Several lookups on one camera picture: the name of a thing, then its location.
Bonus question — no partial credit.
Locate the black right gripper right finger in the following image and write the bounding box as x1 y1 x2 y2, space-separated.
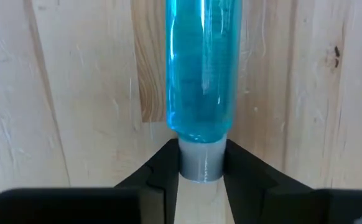
224 139 362 224

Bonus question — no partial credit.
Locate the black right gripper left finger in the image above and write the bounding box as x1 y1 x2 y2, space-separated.
0 139 180 224

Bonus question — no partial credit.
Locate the blue mouthwash bottle white cap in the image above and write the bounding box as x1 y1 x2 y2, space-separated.
165 0 243 183

